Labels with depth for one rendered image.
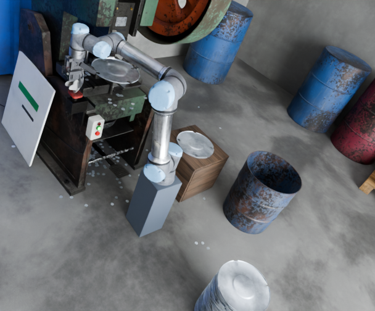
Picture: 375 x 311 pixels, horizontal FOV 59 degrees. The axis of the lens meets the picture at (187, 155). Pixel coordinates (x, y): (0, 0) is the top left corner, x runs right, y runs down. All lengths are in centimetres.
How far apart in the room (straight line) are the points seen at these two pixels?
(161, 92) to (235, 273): 100
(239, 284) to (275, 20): 400
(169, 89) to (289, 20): 373
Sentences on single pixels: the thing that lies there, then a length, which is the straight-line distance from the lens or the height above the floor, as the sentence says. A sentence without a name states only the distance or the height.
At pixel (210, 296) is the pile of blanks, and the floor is 24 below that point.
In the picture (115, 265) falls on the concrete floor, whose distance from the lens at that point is 205.
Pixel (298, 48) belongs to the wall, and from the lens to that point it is 496.
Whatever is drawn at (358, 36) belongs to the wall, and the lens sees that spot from 471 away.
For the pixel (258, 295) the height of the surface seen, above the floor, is 35.
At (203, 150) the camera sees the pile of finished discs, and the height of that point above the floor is 36.
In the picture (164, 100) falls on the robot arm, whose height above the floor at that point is 103.
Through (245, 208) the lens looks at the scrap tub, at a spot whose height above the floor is 21.
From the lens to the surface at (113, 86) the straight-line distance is 207.
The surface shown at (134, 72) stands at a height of 78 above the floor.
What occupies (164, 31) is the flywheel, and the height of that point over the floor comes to 101.
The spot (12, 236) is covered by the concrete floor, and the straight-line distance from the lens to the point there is 213.
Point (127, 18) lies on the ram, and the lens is 203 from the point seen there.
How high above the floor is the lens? 175
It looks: 37 degrees down
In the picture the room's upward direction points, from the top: 24 degrees clockwise
